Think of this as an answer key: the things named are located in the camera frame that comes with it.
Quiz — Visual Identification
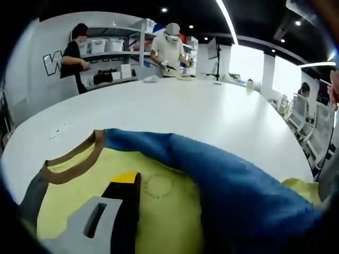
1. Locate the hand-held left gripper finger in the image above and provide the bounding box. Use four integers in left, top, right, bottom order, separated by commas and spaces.
39, 171, 142, 254

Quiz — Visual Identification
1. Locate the yellow garment with blue sleeve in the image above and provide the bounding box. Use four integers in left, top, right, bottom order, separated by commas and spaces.
20, 128, 325, 254

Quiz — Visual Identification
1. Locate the person's right hand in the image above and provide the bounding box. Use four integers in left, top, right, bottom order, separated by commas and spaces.
329, 69, 339, 111

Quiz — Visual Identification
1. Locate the grey chair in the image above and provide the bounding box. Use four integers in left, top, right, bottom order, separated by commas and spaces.
59, 76, 81, 99
131, 66, 164, 80

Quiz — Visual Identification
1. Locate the black bag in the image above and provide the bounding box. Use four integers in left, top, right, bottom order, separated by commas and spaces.
93, 74, 113, 84

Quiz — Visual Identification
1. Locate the metal shelf rack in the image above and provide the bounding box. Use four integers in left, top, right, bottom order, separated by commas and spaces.
69, 18, 199, 80

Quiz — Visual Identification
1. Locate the black tripod stand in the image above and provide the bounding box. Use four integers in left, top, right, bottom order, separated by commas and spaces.
200, 37, 226, 81

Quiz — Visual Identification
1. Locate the monitor on tripod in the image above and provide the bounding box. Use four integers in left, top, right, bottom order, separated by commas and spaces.
208, 37, 220, 60

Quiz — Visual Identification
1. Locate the long ceiling strip light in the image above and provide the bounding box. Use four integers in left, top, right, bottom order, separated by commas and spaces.
215, 0, 239, 45

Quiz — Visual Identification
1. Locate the ceiling air vent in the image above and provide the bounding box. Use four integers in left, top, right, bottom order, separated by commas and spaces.
285, 0, 317, 26

